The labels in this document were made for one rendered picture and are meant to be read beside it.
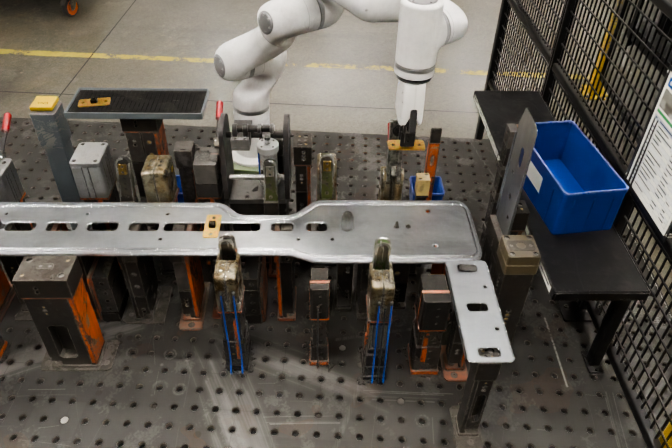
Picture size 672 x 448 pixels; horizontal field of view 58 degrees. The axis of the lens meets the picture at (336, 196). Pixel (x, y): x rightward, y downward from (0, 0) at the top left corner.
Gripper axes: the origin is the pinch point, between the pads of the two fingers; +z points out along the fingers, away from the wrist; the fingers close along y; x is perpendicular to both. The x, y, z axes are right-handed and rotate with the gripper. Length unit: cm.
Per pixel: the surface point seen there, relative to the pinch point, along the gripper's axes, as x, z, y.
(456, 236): 14.7, 27.7, 3.8
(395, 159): 0.3, 17.2, -14.4
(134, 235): -65, 28, 3
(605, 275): 46, 25, 20
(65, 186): -96, 39, -31
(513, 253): 24.9, 22.0, 15.6
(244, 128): -38.8, 9.7, -17.5
